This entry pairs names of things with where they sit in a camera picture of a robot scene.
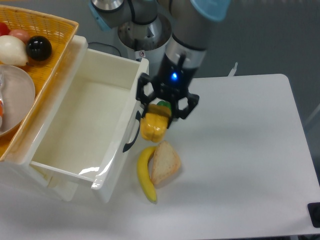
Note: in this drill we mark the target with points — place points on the red tomato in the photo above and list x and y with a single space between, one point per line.
4 29

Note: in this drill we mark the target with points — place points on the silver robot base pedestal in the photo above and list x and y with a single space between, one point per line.
146 41

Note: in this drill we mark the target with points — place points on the yellow wicker basket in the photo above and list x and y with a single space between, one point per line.
50 38

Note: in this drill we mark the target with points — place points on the beige bowl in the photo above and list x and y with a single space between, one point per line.
17 95

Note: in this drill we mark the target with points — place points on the white drawer cabinet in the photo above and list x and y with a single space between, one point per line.
17 159

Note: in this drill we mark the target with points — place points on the pink round fruit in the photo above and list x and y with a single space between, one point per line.
21 34

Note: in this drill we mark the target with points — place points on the white mounting bracket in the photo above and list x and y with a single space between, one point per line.
233 70

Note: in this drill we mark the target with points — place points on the white onion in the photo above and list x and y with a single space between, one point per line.
13 51

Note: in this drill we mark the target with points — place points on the black object at table edge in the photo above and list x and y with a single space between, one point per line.
314 213

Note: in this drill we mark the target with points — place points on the black drawer handle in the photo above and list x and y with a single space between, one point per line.
135 129

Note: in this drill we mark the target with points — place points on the black ball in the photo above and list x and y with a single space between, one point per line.
38 48

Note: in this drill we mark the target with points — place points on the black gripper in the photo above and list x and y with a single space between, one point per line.
174 81

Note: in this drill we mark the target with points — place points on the yellow banana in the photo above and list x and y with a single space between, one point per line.
142 170

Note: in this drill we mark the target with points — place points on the green bell pepper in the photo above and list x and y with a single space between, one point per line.
164 104

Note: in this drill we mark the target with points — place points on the slice of bread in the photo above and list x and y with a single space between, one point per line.
166 162

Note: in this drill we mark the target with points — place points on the yellow bell pepper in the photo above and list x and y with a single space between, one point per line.
153 125

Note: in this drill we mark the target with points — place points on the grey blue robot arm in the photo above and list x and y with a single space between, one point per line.
195 22

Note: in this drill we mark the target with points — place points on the white open top drawer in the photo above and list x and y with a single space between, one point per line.
84 142

